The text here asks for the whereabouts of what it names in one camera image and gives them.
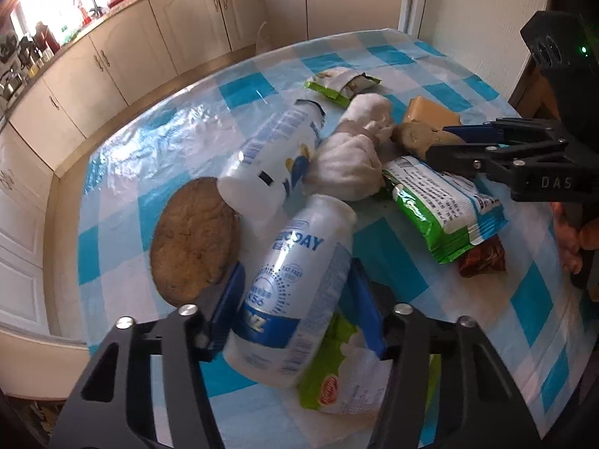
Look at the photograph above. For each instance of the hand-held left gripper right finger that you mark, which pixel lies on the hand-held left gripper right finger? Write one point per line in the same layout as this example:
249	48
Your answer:
367	308

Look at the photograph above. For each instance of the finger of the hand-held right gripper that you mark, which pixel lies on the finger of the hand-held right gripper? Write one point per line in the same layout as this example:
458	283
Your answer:
472	132
468	159

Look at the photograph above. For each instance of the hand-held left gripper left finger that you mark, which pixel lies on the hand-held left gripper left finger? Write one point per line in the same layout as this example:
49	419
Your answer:
230	292

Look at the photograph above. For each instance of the brown ginger root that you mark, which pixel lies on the brown ginger root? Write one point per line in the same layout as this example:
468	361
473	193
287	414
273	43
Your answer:
414	138

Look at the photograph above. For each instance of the green white blue snack packet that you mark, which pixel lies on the green white blue snack packet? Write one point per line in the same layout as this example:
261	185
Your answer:
440	210

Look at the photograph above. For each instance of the white plastic bottle blue label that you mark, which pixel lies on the white plastic bottle blue label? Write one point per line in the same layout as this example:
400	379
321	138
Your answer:
290	290

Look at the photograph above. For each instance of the red snack packet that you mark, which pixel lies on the red snack packet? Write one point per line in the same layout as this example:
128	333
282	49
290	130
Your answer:
484	259

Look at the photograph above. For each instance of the person's right hand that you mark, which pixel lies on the person's right hand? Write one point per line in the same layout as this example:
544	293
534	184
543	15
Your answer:
566	238

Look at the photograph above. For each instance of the wooden chair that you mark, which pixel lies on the wooden chair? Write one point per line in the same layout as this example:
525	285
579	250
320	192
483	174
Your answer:
533	89

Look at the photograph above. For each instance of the tan rectangular block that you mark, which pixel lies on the tan rectangular block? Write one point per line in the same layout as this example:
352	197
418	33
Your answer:
428	111

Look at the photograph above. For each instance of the round brown flatbread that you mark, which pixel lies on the round brown flatbread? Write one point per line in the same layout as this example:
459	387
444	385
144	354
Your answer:
194	238

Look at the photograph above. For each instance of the green wrapper with red logo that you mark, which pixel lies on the green wrapper with red logo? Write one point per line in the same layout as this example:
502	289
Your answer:
346	374

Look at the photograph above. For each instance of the rolled white cloth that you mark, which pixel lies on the rolled white cloth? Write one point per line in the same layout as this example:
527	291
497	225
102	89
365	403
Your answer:
346	163

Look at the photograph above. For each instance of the white plastic bottle yellow print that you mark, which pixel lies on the white plastic bottle yellow print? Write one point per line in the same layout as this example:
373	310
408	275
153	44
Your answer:
266	159

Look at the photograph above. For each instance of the small green snack packet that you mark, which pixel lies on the small green snack packet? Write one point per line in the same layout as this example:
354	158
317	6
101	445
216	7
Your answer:
334	84

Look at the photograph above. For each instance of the blue white checked tablecloth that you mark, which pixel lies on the blue white checked tablecloth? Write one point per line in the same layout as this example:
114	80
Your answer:
187	149

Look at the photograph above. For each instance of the cream kitchen cabinets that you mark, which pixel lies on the cream kitchen cabinets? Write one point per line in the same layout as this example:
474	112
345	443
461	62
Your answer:
117	61

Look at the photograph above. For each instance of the red thermos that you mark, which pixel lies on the red thermos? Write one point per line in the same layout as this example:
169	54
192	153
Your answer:
49	37

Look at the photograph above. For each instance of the chrome kitchen faucet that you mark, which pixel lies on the chrome kitchen faucet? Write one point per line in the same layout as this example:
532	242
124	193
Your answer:
91	2

